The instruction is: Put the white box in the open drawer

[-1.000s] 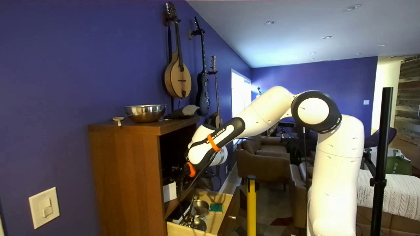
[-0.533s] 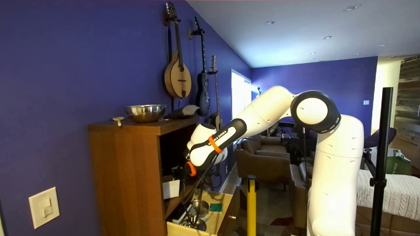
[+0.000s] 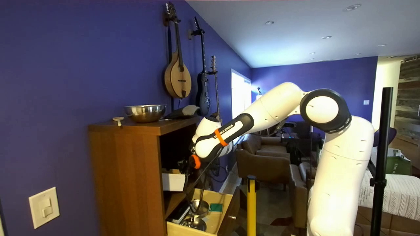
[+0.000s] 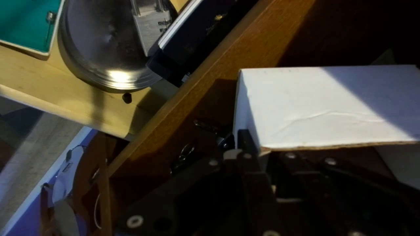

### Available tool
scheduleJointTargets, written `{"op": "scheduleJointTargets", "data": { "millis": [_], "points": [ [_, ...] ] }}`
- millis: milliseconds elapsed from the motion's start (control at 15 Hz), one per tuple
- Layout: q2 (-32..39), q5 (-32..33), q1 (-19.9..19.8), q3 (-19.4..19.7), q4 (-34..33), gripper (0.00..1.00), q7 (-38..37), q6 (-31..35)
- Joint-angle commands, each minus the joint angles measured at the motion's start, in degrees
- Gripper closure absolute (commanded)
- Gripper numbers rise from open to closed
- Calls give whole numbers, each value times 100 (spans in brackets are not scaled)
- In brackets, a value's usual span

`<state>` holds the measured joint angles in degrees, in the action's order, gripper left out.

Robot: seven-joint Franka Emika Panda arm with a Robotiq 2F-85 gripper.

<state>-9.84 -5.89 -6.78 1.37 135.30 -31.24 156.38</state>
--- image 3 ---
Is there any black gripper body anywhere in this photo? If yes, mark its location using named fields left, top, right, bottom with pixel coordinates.
left=187, top=152, right=204, bottom=173

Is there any white box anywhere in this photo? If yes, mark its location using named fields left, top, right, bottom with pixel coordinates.
left=161, top=169, right=188, bottom=193

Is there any green item in drawer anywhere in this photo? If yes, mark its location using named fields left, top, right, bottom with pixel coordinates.
left=208, top=201, right=225, bottom=215

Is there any metal clutter in drawer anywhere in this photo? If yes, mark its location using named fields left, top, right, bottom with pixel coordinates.
left=178, top=198, right=212, bottom=232

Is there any open wooden drawer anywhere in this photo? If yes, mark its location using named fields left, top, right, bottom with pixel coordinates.
left=166, top=188, right=243, bottom=236

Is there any black flat device on cabinet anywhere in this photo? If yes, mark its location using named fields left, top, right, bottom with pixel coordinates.
left=165, top=104, right=204, bottom=121

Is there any brown sofa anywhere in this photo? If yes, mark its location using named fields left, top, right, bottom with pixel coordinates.
left=235, top=134, right=293, bottom=185

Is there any steel bowl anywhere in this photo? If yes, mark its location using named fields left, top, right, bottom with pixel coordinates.
left=125, top=102, right=168, bottom=125

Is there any dark brown wooden cabinet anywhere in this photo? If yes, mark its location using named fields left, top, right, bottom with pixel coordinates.
left=87, top=114, right=208, bottom=236

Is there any white framed window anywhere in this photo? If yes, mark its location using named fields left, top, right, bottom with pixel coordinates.
left=230, top=68, right=255, bottom=119

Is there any wooden mandolin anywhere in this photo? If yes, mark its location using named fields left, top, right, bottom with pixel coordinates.
left=162, top=1, right=195, bottom=100

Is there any black tripod pole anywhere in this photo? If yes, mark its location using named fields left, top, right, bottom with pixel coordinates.
left=369, top=87, right=396, bottom=236

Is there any bed with white cover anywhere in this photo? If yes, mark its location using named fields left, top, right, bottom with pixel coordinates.
left=357, top=171, right=420, bottom=223

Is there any orange strap near wrist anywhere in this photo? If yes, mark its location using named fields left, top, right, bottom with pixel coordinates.
left=213, top=127, right=230, bottom=148

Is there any yellow post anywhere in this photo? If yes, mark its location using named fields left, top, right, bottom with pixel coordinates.
left=245, top=174, right=259, bottom=236

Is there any slim dark string instrument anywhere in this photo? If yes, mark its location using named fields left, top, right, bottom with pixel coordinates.
left=208, top=54, right=222, bottom=121

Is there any beige light switch plate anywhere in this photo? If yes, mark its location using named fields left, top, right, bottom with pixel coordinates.
left=28, top=185, right=62, bottom=231

